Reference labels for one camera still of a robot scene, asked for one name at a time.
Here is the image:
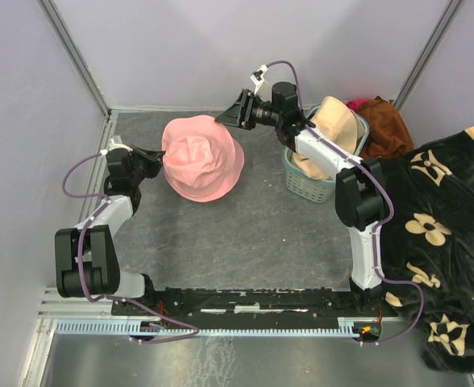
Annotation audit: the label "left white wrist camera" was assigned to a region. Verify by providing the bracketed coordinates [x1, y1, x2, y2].
[100, 135, 133, 157]

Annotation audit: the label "brown cloth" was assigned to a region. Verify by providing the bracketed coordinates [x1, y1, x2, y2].
[358, 97, 414, 160]

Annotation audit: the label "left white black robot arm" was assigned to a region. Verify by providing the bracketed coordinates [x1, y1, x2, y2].
[54, 144, 165, 314]

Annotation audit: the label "beige pink stacked hats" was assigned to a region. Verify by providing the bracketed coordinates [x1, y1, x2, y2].
[292, 96, 364, 180]

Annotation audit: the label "aluminium corner post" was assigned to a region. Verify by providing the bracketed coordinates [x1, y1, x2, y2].
[36, 0, 111, 117]
[393, 0, 464, 111]

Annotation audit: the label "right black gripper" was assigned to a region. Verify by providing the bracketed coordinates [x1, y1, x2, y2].
[214, 89, 281, 131]

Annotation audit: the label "light blue cable duct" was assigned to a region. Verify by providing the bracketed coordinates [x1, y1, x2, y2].
[55, 316, 379, 338]

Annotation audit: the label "black floral blanket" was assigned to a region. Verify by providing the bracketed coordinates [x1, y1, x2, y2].
[380, 127, 474, 373]

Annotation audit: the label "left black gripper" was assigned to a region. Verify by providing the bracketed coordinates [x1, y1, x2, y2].
[129, 144, 170, 185]

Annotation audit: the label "right aluminium corner post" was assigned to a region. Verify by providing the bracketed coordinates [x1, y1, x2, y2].
[393, 0, 464, 111]

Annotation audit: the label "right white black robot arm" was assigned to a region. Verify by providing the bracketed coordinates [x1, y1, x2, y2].
[215, 81, 394, 315]

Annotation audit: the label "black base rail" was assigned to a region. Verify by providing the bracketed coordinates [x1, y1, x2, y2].
[111, 286, 383, 330]

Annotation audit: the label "left aluminium corner post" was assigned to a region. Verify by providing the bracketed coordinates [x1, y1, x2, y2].
[36, 0, 111, 117]

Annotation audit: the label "teal plastic basket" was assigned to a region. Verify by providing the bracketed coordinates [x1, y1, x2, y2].
[282, 110, 369, 204]

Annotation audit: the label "red cloth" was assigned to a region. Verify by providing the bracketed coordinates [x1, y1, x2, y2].
[346, 98, 369, 113]

